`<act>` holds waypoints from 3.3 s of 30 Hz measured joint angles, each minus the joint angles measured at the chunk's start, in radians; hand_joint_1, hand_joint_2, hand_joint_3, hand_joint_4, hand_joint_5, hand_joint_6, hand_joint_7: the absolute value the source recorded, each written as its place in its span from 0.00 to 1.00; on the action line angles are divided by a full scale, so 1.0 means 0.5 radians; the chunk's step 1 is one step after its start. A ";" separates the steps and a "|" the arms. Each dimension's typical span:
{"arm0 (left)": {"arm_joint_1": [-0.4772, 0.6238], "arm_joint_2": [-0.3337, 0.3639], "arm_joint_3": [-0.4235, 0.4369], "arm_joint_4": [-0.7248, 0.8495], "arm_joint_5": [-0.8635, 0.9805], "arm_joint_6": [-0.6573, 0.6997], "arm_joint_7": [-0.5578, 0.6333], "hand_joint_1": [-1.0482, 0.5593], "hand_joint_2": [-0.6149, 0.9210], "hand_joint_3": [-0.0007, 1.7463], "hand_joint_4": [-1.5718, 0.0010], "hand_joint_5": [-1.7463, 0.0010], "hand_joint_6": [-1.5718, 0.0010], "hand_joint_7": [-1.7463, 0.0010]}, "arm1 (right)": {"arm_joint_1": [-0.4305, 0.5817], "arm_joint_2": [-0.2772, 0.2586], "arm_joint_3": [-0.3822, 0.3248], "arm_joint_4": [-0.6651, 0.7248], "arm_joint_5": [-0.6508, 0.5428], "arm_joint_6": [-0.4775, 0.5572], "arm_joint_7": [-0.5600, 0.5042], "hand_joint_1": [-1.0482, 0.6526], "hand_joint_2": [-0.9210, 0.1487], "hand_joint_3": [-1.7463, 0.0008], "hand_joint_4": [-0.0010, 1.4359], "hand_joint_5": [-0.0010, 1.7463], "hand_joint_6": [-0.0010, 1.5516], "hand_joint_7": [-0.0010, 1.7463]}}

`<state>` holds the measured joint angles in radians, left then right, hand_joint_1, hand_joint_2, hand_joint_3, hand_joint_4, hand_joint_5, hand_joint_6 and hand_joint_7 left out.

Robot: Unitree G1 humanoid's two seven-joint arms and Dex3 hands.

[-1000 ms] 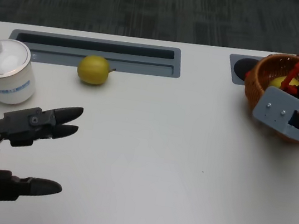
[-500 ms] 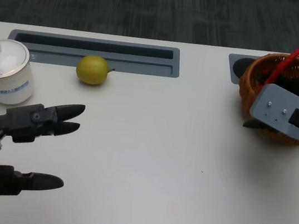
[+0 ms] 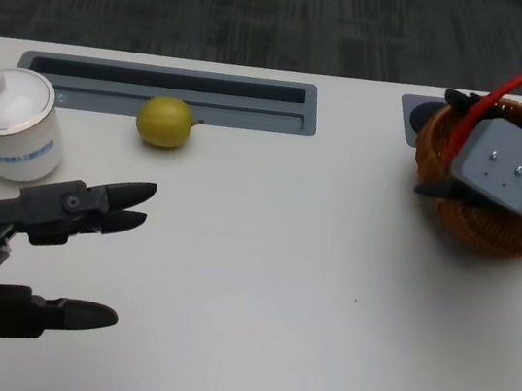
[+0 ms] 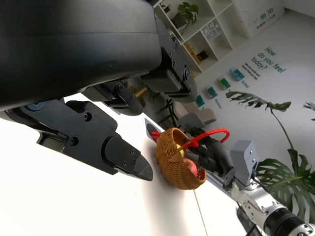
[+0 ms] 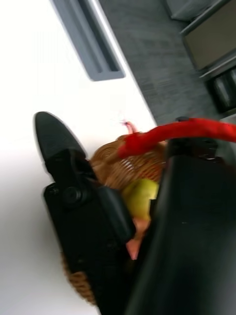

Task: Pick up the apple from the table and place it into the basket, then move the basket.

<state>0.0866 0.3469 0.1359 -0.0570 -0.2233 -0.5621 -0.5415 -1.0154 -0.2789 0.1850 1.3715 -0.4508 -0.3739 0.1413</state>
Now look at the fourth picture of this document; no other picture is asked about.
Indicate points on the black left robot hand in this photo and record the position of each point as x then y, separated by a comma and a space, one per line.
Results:
73, 49

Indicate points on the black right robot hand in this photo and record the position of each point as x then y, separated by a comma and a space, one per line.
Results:
219, 155

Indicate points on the red apple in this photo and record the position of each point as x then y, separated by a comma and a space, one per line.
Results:
193, 168

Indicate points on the grey beige lounge chair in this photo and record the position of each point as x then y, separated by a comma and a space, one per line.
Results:
197, 119

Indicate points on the white neighbouring table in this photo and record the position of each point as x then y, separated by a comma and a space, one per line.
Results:
216, 211

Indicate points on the red printed ribbon bow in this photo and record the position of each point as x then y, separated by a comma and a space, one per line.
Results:
155, 135

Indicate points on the large green monstera plant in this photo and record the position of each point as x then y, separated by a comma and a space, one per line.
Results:
285, 174

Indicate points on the grey round table grommet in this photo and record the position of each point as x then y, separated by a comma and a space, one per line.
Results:
148, 127

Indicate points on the small black shelf box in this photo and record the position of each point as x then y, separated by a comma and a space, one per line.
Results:
202, 55

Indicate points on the small green potted plant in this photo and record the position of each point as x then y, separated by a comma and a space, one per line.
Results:
187, 12

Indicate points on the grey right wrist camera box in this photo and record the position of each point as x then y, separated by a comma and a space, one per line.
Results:
243, 159

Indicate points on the teal wall card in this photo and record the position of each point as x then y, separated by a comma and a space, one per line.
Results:
211, 92
199, 101
223, 83
236, 74

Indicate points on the white wall shelving unit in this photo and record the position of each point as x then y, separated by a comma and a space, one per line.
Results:
216, 24

